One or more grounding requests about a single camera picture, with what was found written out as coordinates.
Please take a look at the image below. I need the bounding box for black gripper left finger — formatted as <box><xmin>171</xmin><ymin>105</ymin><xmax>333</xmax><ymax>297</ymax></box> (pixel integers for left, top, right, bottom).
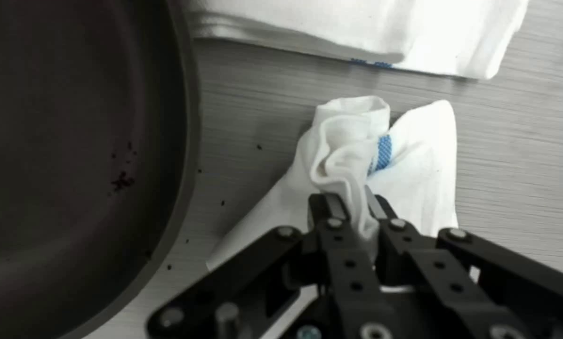
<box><xmin>144</xmin><ymin>193</ymin><xmax>378</xmax><ymax>339</ymax></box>

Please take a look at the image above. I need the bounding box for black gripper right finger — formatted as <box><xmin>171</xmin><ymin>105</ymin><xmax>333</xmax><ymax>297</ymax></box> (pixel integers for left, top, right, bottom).
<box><xmin>368</xmin><ymin>193</ymin><xmax>563</xmax><ymax>339</ymax></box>

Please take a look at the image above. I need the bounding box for white towel with blue stripe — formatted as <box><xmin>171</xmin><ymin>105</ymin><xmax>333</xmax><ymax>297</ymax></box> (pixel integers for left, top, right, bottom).
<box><xmin>206</xmin><ymin>95</ymin><xmax>457</xmax><ymax>269</ymax></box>

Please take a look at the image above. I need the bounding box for folded white towel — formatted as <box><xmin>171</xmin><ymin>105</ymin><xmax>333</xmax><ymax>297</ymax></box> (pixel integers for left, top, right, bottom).
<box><xmin>186</xmin><ymin>0</ymin><xmax>528</xmax><ymax>80</ymax></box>

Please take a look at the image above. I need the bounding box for black frying pan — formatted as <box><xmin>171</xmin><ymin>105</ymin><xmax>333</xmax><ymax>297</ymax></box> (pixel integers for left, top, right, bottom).
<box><xmin>0</xmin><ymin>0</ymin><xmax>199</xmax><ymax>339</ymax></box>

